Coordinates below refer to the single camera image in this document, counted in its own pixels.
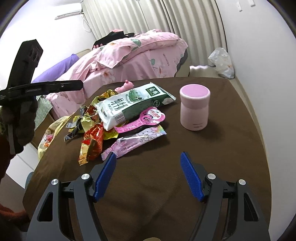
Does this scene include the black pink garment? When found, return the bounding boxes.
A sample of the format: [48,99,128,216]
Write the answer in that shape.
[92,30,135,49]

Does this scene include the pink floral bed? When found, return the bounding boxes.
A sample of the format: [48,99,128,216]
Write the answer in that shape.
[46,29,188,120]

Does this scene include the white plastic bag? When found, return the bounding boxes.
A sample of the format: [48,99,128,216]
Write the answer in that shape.
[208,47,235,79]

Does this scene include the striped beige curtain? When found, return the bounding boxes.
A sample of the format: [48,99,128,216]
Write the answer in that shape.
[81,0,227,66]

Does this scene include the pink cylindrical container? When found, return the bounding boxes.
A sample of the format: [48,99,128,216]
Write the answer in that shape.
[180,84,211,131]

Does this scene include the pink pig toy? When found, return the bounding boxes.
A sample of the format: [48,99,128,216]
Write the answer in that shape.
[115,80,134,94]

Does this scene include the yellow trash bag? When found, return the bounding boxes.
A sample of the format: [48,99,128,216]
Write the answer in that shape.
[37,116,70,161]

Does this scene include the gloved left hand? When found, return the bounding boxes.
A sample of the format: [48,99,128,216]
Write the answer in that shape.
[1,98,38,178]

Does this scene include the white wall socket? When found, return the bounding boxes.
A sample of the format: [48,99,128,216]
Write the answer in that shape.
[248,0,255,7]

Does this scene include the purple pillow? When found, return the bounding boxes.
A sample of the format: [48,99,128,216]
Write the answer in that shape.
[31,54,79,83]

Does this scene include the yellow foil wrapper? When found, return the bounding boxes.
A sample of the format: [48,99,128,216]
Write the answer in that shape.
[81,89,118,133]

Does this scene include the beige headboard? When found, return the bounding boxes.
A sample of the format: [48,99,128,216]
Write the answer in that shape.
[76,49,91,58]

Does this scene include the pink spoon-shaped package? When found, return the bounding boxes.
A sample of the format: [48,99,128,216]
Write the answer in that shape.
[114,107,166,133]

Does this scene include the green white milk carton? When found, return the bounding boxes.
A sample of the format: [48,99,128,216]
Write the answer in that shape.
[102,82,176,131]

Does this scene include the pink purple snack wrapper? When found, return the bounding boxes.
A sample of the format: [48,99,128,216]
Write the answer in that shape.
[101,125,167,161]

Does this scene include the pink floral duvet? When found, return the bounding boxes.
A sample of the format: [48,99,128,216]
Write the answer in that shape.
[59,30,188,83]

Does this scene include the red gold snack wrapper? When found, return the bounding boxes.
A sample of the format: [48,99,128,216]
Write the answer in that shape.
[78,123,104,166]

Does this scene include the black foil wrapper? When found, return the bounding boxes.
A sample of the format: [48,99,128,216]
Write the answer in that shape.
[64,115,85,142]

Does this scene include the green checked cloth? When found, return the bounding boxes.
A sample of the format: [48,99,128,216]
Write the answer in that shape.
[35,95,53,130]

